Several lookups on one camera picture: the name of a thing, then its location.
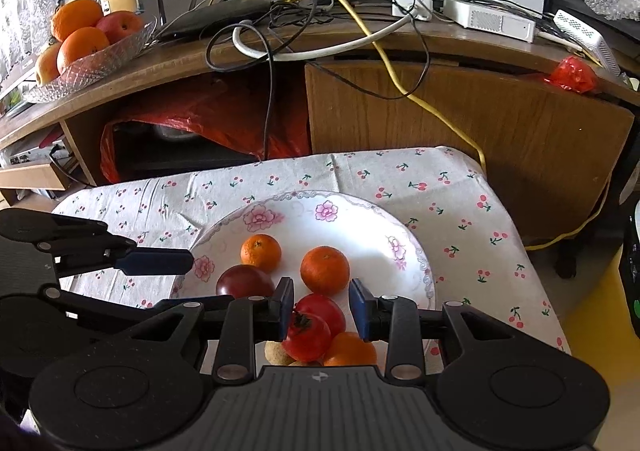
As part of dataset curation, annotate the dark red plum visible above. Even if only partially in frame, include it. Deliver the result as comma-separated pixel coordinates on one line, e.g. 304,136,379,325
216,265,274,299

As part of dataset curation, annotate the beige wrinkled small fruit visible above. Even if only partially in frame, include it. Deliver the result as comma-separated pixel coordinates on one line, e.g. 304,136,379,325
264,341,294,367

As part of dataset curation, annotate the orange mandarin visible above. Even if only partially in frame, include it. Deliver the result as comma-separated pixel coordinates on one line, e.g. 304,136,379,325
322,332,378,367
240,234,282,273
299,246,350,296

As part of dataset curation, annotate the small red tomato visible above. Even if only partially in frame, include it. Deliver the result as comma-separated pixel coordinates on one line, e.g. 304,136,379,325
282,310,333,362

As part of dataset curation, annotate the bright red tomato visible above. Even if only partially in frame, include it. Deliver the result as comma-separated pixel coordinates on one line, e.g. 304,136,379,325
295,293,346,336

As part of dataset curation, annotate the white floral plate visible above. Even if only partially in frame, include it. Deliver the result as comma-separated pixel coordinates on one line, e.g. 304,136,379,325
171,191,436,309

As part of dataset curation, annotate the cherry print tablecloth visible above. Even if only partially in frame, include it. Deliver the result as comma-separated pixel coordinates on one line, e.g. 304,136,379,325
58,147,567,350

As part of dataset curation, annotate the glass fruit bowl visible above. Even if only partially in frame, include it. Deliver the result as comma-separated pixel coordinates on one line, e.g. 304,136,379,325
23,18,157,104

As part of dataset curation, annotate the yellow apple in bowl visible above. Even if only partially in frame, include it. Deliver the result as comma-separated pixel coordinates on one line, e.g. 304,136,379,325
36,43,62,86

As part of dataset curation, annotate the orange in bowl front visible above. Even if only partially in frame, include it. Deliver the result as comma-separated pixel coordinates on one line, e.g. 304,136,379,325
56,26,110,74

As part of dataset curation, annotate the orange in bowl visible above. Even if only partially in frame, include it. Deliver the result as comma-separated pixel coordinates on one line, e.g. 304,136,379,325
56,26,110,74
50,0,103,43

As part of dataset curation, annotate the red bag under desk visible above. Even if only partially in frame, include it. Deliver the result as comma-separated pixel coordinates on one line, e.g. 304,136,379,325
100,69,311,184

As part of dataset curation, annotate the red apple in bowl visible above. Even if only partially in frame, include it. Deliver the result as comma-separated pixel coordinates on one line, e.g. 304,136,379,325
96,10,144,45

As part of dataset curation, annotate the orange in bowl top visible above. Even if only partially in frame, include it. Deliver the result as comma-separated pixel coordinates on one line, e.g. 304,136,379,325
50,0,103,43

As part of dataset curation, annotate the black bag trash bin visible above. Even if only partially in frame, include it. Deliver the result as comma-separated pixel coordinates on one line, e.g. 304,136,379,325
618,203,640,335

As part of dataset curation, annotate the wooden curved desk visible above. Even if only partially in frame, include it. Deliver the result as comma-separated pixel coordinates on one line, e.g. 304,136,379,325
1,23,639,240

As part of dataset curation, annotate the red plastic bag on desk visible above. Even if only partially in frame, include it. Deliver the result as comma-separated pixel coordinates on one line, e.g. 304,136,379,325
523,56,599,95

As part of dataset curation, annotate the white power adapter box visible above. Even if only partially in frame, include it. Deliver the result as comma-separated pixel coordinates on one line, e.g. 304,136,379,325
442,0,536,43

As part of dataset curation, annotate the white power strip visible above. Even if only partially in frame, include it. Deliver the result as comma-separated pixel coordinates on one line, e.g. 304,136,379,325
390,0,434,22

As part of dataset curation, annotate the white small device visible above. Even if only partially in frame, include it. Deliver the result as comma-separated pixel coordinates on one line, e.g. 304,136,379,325
553,10,620,76

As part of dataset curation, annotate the white thick cable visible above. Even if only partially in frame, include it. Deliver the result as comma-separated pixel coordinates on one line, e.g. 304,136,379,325
231,0,432,64

